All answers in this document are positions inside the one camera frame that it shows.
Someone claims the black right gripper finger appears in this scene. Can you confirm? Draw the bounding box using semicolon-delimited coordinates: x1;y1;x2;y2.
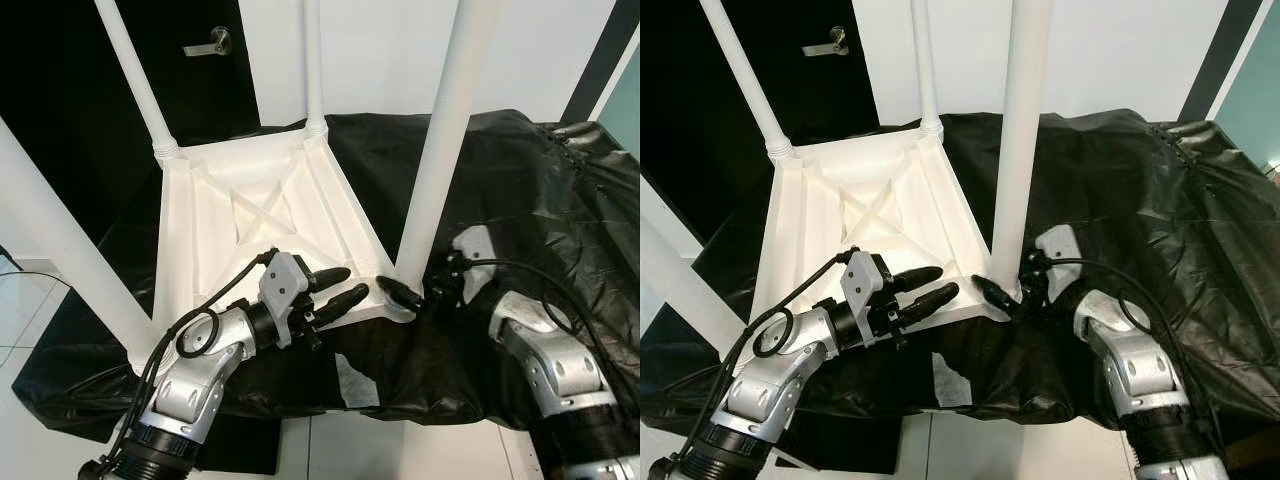
378;278;425;313
973;276;1017;311

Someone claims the white tape patch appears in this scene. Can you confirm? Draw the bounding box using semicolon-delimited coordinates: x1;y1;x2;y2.
928;350;973;409

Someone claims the black box under table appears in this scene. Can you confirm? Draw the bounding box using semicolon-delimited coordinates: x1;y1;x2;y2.
775;415;896;473
195;415;283;476

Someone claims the black plastic cover sheet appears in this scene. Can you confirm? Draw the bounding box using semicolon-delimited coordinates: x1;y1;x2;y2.
12;108;640;441
640;108;1280;431

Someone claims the black door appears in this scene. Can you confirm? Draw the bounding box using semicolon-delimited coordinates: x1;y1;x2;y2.
640;0;873;241
0;0;263;246

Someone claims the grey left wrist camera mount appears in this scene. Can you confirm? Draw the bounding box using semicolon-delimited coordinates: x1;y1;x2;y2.
258;252;311;349
838;250;893;346

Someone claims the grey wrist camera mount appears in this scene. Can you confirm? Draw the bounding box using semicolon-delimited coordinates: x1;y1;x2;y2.
450;225;498;276
1035;225;1081;276
258;252;311;349
838;250;893;346

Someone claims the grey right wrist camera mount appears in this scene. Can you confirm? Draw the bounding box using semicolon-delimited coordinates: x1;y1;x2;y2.
1035;225;1081;276
450;225;498;276

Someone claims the teal glass wall panel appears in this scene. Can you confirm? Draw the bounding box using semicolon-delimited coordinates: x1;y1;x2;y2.
1215;0;1280;176
598;50;640;161

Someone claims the silver door handle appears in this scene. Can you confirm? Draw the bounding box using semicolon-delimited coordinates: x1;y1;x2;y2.
183;27;233;58
802;27;851;58

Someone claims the black wall post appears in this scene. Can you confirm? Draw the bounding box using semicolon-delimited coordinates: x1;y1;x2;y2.
1178;0;1263;123
560;0;640;123

